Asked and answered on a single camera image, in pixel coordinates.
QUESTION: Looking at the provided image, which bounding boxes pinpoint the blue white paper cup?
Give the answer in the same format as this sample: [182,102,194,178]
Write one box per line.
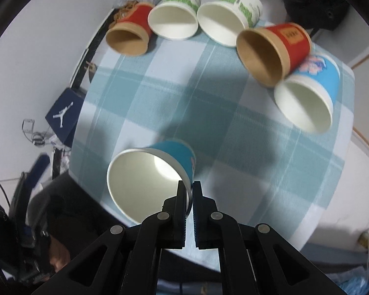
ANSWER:
[107,140,197,224]

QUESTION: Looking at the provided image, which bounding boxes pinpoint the blue white cup right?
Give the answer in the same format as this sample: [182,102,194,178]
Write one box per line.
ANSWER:
[274,53,341,134]

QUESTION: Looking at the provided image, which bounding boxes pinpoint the red brown cup left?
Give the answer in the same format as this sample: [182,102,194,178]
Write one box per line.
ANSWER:
[106,2,154,56]

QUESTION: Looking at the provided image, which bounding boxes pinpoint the red brown cup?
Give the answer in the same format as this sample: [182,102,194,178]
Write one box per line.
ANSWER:
[237,23,312,88]
[106,2,154,56]

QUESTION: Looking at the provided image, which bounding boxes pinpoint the red brown cup right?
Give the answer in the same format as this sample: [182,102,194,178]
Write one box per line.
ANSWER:
[237,23,312,88]

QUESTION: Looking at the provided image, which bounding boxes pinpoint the green white cup right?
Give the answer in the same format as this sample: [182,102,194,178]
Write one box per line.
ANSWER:
[197,0,263,47]

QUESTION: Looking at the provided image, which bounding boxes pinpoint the green white cup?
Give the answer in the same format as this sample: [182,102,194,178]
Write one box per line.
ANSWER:
[148,0,201,40]
[197,0,263,47]

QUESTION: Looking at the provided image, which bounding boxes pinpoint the green white cup left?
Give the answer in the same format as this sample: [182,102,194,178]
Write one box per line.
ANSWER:
[148,0,201,40]

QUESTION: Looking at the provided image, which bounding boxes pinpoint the person's left hand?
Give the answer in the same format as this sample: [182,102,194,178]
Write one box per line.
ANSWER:
[48,236,70,272]

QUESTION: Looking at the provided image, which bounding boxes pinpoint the navy jordan shoe box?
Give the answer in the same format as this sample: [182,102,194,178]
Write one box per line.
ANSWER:
[45,88,85,148]

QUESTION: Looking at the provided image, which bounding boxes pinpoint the teal plaid tablecloth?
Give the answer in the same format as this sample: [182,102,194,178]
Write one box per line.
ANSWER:
[68,19,356,272]

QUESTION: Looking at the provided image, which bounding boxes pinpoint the brown shoes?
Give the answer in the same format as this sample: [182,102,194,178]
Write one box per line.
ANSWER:
[108,0,139,29]

